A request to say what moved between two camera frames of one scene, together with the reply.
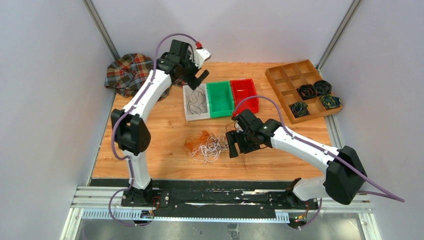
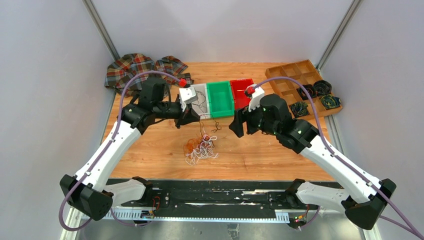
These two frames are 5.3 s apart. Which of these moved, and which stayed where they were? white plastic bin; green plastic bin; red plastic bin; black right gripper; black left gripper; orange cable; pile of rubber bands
Moved: black right gripper; black left gripper; pile of rubber bands; orange cable
Stayed: green plastic bin; red plastic bin; white plastic bin
